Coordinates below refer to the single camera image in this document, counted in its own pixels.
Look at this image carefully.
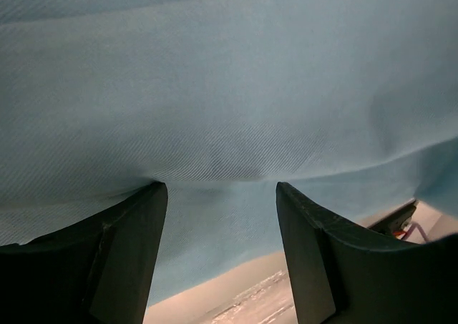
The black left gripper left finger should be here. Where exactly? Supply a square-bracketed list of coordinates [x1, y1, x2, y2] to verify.
[1, 183, 168, 323]

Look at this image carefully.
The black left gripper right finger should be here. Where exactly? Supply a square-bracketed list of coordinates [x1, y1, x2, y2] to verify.
[276, 182, 457, 323]

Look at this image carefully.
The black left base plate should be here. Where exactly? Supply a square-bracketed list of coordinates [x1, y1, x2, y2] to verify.
[368, 200, 429, 242]

